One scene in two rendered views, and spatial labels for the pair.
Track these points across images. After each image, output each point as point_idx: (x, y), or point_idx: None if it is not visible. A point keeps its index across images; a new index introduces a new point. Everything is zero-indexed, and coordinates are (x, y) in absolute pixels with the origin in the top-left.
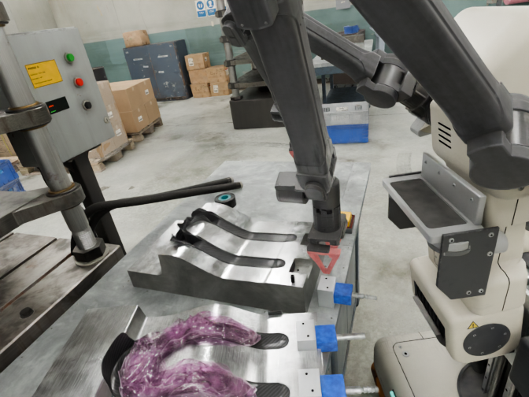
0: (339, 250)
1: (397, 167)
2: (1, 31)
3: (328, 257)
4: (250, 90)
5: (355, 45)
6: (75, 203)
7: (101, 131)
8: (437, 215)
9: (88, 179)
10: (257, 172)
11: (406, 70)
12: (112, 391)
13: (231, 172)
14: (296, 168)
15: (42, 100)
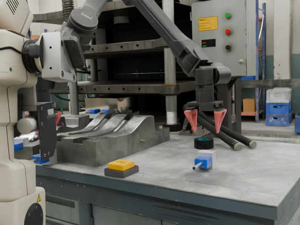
0: (27, 113)
1: None
2: (166, 1)
3: (86, 166)
4: None
5: (85, 2)
6: (163, 93)
7: (233, 68)
8: None
9: (220, 97)
10: (274, 155)
11: (68, 22)
12: None
13: (284, 147)
14: (277, 168)
15: (200, 38)
